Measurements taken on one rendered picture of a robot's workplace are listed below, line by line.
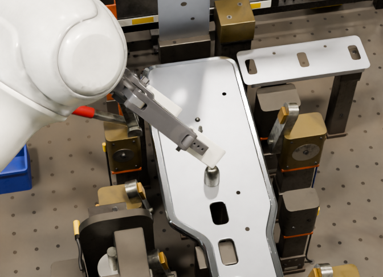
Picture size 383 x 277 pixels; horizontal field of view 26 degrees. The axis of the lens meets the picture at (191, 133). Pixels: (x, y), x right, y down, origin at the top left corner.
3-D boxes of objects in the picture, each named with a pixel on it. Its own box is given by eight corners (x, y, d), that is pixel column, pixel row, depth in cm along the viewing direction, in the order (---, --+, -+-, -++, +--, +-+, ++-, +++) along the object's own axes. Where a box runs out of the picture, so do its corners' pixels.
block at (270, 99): (301, 175, 205) (314, 105, 182) (254, 182, 204) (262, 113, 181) (293, 151, 210) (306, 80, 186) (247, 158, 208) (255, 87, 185)
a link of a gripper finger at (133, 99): (123, 73, 106) (114, 71, 100) (154, 99, 105) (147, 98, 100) (111, 88, 106) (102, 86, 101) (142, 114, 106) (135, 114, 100)
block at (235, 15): (247, 117, 215) (255, 20, 186) (216, 121, 214) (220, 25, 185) (240, 93, 220) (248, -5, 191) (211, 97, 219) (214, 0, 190)
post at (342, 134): (345, 136, 212) (365, 62, 188) (326, 139, 211) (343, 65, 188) (340, 121, 215) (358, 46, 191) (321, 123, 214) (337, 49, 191)
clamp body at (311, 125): (320, 218, 198) (342, 133, 170) (272, 225, 197) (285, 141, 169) (313, 195, 202) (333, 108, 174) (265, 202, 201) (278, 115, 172)
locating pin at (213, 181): (220, 190, 169) (221, 172, 164) (205, 192, 169) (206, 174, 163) (217, 176, 171) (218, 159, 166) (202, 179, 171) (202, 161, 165)
